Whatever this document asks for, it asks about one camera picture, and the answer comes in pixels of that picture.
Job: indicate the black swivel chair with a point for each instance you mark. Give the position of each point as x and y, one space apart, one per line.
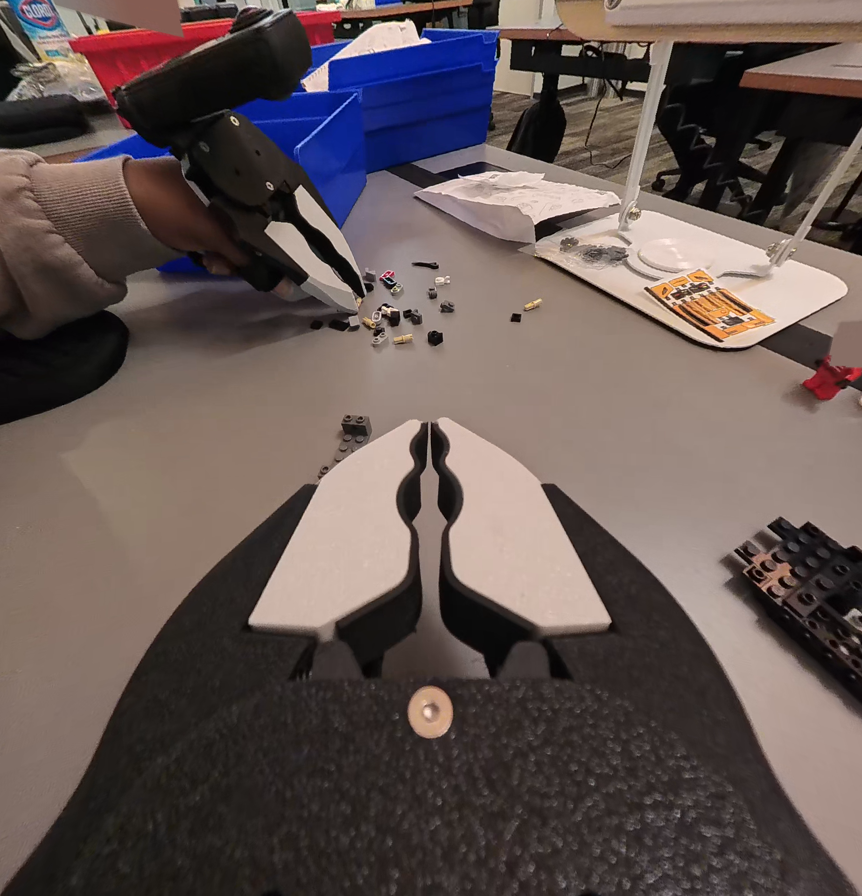
711 154

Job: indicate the person's left hand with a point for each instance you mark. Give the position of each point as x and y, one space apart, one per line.
172 210

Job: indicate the small dark toy parts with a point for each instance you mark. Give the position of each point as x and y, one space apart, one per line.
595 252

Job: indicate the white printed paper bag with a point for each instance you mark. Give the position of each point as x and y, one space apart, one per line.
487 203

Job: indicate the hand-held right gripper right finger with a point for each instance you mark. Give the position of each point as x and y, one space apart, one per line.
522 553

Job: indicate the black backpack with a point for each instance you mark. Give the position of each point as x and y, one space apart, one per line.
539 133

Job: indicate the orange sticker sheet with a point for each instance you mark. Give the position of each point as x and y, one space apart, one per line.
711 304

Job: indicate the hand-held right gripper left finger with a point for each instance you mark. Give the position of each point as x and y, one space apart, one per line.
333 553

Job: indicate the scattered small toy bricks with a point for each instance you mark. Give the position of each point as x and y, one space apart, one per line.
436 337

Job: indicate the orange-edged office table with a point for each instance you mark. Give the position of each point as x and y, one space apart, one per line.
543 35

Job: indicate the cleaning wipes canister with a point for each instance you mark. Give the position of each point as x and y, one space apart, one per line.
42 28

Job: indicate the white printed sheet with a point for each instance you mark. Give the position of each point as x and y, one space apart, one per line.
375 45

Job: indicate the person's left forearm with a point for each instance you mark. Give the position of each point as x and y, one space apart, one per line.
53 238

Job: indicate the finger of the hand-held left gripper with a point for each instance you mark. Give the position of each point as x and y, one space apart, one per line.
298 259
326 234

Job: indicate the grey desk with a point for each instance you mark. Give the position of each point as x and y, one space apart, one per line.
193 455

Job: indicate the dark grey brick assembly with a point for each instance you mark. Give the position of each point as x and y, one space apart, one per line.
357 423

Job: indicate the red toy minifigure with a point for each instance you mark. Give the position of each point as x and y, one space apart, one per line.
826 378

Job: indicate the black toy car chassis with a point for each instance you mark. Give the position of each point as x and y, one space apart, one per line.
816 595

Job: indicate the brown-topped office table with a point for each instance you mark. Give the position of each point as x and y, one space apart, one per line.
809 73

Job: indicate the red plastic bin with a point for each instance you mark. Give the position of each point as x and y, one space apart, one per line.
123 49

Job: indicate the black mesh wrist rest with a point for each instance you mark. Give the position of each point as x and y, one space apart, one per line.
39 378

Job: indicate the black cushion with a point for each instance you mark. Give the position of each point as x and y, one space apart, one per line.
32 122

